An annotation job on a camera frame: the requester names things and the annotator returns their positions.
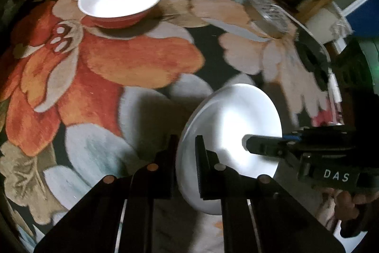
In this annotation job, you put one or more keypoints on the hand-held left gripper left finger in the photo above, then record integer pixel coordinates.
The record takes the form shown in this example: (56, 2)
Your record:
(173, 173)

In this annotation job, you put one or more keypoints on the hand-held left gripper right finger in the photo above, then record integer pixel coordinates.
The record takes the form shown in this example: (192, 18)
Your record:
(200, 170)

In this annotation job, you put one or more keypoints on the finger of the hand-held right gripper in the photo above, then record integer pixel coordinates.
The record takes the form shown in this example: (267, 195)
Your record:
(263, 145)

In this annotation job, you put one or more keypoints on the shallow white bowl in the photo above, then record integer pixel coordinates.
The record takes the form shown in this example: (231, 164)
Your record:
(231, 116)

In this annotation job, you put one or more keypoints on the person's right hand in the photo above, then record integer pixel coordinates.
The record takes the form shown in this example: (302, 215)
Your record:
(343, 207)

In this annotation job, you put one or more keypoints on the black device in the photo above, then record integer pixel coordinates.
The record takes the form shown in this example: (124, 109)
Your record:
(314, 60)

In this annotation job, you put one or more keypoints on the metal strainer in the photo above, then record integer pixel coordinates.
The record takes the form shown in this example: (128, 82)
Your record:
(271, 17)

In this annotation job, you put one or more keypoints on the white bucket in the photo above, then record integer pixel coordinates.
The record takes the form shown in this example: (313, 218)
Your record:
(325, 26)

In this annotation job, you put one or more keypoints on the blue container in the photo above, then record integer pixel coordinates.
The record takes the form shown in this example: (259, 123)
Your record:
(367, 13)

